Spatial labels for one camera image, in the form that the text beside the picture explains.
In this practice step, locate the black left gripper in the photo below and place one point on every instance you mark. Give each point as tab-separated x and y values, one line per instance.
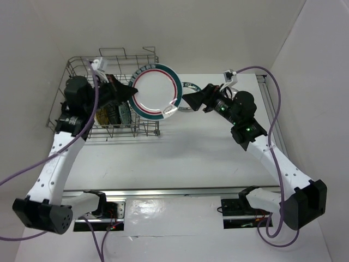
120	92

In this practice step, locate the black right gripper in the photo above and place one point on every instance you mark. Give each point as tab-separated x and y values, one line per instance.
209	94

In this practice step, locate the blue floral plate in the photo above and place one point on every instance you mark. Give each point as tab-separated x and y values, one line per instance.
125	114

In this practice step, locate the black plate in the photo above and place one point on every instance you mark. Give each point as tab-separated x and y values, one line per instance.
113	115

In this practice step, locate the yellow patterned plate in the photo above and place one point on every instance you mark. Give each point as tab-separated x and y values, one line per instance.
102	118

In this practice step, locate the green red ring plate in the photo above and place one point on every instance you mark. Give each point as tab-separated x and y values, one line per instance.
159	92

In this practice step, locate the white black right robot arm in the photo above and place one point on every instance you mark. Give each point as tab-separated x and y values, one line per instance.
301	199

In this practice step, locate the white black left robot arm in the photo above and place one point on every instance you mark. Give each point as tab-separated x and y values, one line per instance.
42	208

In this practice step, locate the white plate red characters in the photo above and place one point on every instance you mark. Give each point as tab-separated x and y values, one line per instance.
229	92

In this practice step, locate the grey wire dish rack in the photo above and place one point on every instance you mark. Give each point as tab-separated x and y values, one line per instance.
122	66

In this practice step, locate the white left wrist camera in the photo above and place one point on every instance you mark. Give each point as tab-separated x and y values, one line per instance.
99	66

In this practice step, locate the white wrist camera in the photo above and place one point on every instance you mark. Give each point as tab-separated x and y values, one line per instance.
230	77
99	66

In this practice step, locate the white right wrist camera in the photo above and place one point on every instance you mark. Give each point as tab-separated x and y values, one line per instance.
230	77

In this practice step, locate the aluminium table rail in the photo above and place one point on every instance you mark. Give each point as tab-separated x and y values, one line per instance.
278	122

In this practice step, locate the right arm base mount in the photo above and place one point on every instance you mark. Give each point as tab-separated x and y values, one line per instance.
238	214

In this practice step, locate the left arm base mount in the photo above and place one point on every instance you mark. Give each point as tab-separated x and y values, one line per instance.
87	216

